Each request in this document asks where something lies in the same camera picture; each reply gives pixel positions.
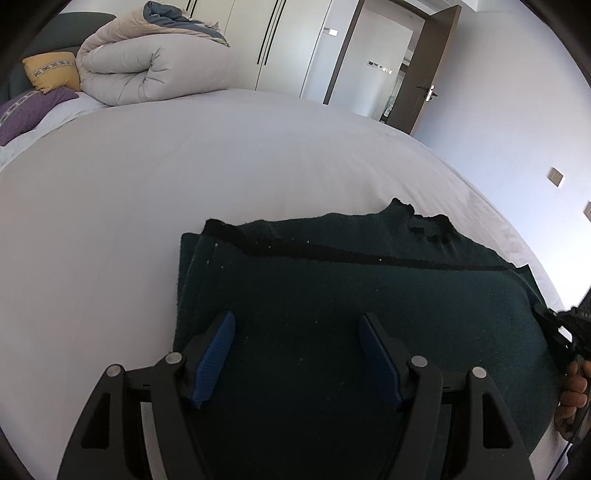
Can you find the wall control panel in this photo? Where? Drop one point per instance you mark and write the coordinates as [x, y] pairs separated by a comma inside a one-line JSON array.
[[380, 67]]

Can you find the yellow patterned pillow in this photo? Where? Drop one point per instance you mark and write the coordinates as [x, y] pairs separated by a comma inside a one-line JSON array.
[[53, 71]]

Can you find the person's right hand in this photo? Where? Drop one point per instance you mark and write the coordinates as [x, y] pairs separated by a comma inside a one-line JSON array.
[[572, 397]]

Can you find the grey padded headboard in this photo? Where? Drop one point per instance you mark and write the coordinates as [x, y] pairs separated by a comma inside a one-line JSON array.
[[55, 32]]

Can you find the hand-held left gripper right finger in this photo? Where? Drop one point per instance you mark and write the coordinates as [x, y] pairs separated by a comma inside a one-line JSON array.
[[381, 360]]

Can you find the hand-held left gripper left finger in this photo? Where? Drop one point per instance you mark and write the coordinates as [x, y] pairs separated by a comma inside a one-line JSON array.
[[217, 355]]

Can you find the brass wall switch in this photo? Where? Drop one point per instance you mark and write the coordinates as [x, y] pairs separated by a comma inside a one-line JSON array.
[[556, 177], [588, 211]]

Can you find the white wardrobe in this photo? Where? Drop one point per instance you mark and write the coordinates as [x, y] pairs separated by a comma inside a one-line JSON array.
[[277, 41]]

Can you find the purple patterned pillow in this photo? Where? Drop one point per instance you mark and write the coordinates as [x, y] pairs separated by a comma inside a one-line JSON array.
[[27, 110]]

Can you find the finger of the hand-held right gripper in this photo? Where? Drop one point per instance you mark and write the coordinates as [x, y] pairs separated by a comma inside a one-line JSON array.
[[556, 332]]

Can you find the folded beige duvet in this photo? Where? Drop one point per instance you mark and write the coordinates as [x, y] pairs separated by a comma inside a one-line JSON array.
[[147, 60]]

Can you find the dark green sweater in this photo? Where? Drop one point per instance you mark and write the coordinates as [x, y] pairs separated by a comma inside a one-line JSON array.
[[346, 314]]

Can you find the brown door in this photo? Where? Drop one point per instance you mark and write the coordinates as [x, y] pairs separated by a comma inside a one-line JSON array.
[[422, 69]]

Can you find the white bed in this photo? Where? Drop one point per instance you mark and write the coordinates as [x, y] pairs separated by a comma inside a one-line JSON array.
[[231, 161]]

